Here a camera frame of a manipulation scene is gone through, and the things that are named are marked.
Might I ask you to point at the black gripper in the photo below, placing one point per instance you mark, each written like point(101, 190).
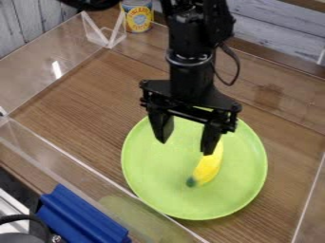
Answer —
point(188, 96)

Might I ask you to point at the yellow toy banana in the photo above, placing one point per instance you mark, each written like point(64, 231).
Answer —
point(206, 168)

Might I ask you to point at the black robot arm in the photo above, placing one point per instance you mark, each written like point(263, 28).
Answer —
point(200, 24)

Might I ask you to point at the green round plate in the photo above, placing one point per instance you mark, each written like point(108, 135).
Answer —
point(158, 167)

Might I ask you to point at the yellow blue labelled can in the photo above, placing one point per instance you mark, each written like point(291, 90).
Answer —
point(139, 15)

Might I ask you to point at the blue plastic block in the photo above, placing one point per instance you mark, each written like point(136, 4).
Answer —
point(76, 220)

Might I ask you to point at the clear acrylic corner bracket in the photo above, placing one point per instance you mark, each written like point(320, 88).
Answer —
point(104, 37)

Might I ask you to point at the clear acrylic tray wall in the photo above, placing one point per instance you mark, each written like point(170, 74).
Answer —
point(41, 165)

